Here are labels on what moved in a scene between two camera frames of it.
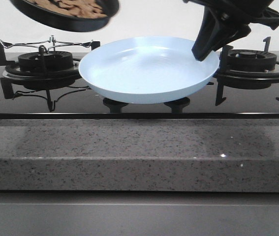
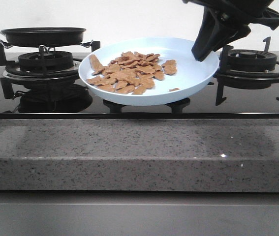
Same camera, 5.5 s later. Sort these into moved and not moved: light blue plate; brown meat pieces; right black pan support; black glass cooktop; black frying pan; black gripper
Moved: black frying pan; brown meat pieces
Not moved: right black pan support; black gripper; light blue plate; black glass cooktop
